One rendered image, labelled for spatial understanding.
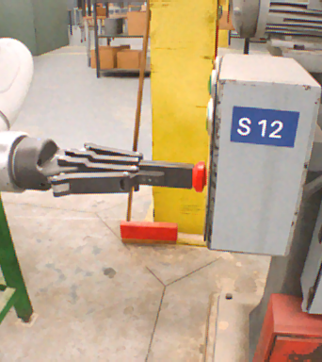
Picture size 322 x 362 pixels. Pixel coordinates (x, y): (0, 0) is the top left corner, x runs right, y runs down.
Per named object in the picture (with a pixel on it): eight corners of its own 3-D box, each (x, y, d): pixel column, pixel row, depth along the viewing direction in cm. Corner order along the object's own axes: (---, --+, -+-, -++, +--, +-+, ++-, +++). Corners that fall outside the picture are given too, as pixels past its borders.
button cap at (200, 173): (222, 185, 48) (224, 157, 46) (220, 200, 44) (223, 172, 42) (194, 182, 48) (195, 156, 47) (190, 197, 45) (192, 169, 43)
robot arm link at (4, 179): (-18, 202, 49) (17, 206, 48) (-32, 143, 44) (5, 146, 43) (14, 173, 56) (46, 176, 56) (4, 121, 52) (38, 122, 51)
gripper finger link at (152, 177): (125, 168, 46) (120, 178, 44) (164, 171, 45) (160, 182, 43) (126, 178, 47) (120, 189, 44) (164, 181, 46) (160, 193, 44)
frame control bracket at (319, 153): (299, 122, 58) (303, 99, 56) (325, 172, 41) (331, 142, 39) (277, 120, 58) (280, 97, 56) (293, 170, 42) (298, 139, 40)
